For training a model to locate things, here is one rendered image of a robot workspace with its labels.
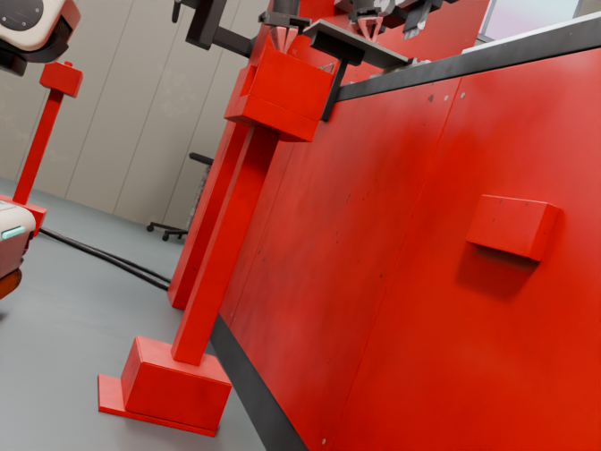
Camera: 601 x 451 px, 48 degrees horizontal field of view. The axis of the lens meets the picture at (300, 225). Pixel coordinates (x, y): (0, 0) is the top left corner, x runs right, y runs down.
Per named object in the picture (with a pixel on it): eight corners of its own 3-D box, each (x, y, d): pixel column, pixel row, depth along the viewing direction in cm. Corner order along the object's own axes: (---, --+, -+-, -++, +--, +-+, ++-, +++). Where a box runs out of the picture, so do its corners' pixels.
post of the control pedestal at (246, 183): (170, 352, 152) (249, 124, 152) (195, 358, 154) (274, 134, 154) (173, 360, 147) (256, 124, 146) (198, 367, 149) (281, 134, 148)
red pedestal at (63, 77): (-13, 216, 328) (43, 54, 326) (39, 232, 335) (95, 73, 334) (-21, 220, 308) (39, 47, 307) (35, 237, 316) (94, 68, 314)
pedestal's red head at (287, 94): (223, 118, 157) (249, 44, 157) (285, 142, 162) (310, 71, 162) (241, 114, 138) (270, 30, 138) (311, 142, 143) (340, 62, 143)
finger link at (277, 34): (306, 66, 142) (310, 21, 142) (273, 62, 140) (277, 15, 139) (296, 70, 149) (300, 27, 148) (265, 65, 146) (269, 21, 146)
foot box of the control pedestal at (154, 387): (97, 378, 155) (114, 328, 155) (199, 403, 163) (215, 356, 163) (97, 411, 136) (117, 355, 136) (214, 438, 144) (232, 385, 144)
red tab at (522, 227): (464, 241, 95) (481, 194, 95) (476, 245, 96) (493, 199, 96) (527, 257, 81) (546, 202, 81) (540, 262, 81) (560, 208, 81)
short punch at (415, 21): (399, 38, 195) (410, 7, 195) (405, 42, 195) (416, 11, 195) (414, 33, 185) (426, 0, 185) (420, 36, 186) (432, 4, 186)
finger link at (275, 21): (295, 64, 142) (300, 19, 141) (262, 60, 139) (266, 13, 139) (285, 68, 148) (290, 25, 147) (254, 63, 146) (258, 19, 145)
